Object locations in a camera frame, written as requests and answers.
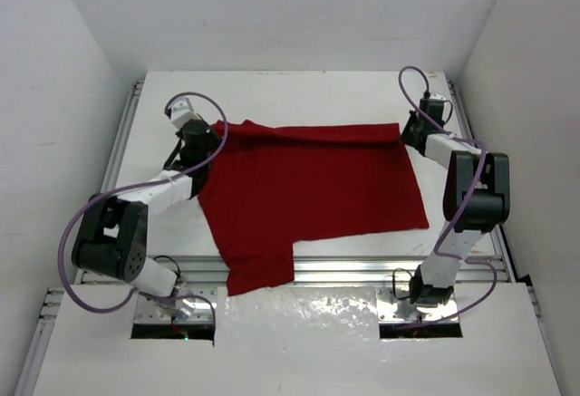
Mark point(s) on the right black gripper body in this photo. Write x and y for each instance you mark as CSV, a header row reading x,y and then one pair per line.
x,y
414,128

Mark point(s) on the red t-shirt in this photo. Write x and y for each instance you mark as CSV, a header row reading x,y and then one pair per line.
x,y
272,187

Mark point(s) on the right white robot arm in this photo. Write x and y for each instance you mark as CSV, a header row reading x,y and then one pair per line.
x,y
476,198

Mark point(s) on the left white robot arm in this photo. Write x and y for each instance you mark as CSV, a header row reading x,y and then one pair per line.
x,y
113,235

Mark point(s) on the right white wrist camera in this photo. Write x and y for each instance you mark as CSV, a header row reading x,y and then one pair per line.
x,y
438,97

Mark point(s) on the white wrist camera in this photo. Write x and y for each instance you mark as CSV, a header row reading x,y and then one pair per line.
x,y
438,97
181,111

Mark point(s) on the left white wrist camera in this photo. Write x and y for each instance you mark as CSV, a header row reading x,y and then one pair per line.
x,y
181,111

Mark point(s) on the aluminium rail frame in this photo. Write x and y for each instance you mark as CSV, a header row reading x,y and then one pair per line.
x,y
318,335

